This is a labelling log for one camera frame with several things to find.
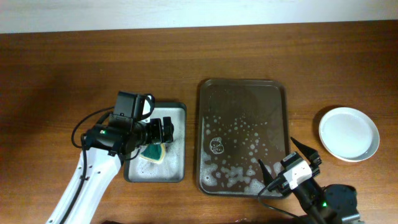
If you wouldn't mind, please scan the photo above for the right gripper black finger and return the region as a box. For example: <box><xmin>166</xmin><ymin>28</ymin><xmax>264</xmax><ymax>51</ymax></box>
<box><xmin>290</xmin><ymin>137</ymin><xmax>320</xmax><ymax>162</ymax></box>
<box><xmin>258</xmin><ymin>159</ymin><xmax>274</xmax><ymax>187</ymax></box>

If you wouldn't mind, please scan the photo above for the green yellow sponge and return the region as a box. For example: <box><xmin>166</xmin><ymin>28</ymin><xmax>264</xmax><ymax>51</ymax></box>
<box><xmin>140</xmin><ymin>143</ymin><xmax>166</xmax><ymax>164</ymax></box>

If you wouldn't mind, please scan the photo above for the white plate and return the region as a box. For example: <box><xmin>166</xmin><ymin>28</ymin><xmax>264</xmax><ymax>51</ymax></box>
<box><xmin>318</xmin><ymin>107</ymin><xmax>380</xmax><ymax>162</ymax></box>

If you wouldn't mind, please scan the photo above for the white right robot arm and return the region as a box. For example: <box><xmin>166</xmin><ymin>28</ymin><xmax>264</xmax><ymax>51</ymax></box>
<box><xmin>257</xmin><ymin>138</ymin><xmax>363</xmax><ymax>224</ymax></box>

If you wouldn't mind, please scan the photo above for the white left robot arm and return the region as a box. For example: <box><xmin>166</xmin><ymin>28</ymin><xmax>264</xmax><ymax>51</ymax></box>
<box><xmin>48</xmin><ymin>109</ymin><xmax>186</xmax><ymax>223</ymax></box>

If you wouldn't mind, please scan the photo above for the small black soapy tray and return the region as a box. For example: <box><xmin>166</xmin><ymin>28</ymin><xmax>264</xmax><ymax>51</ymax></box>
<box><xmin>124</xmin><ymin>102</ymin><xmax>186</xmax><ymax>182</ymax></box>

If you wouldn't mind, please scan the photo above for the brown serving tray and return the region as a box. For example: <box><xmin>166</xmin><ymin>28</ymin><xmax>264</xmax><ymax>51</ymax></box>
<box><xmin>197</xmin><ymin>79</ymin><xmax>290</xmax><ymax>198</ymax></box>

